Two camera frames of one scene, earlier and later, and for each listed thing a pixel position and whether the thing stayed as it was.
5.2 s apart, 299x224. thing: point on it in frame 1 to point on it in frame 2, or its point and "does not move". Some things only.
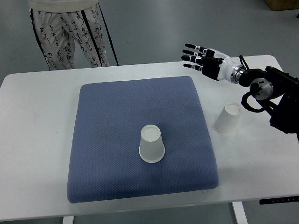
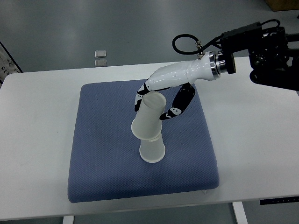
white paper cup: x=226 y=122 to x=147 y=124
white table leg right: x=239 y=213 does not move
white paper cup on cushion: x=151 y=150 does not move
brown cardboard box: x=281 y=5 does not move
